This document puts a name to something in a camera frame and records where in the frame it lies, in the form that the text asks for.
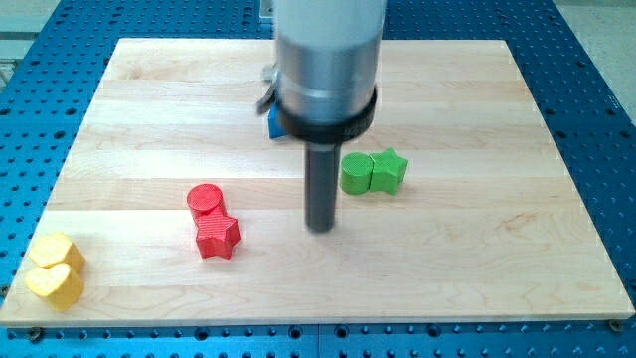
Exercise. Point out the yellow heart block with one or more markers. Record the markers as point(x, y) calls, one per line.
point(59, 286)

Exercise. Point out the green cylinder block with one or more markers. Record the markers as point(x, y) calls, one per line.
point(356, 173)

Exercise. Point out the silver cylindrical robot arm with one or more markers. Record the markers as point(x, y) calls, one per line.
point(327, 54)

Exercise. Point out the light wooden board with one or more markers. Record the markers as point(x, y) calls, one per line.
point(487, 224)

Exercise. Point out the blue block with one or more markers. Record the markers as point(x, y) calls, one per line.
point(275, 130)

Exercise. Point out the red cylinder block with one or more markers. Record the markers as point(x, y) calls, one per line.
point(206, 199)

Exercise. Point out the yellow hexagon block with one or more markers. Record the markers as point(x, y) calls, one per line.
point(56, 248)

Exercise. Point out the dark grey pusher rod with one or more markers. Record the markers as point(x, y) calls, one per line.
point(320, 188)

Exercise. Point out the red star block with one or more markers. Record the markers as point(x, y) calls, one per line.
point(217, 235)

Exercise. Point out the green star block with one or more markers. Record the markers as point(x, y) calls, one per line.
point(388, 171)

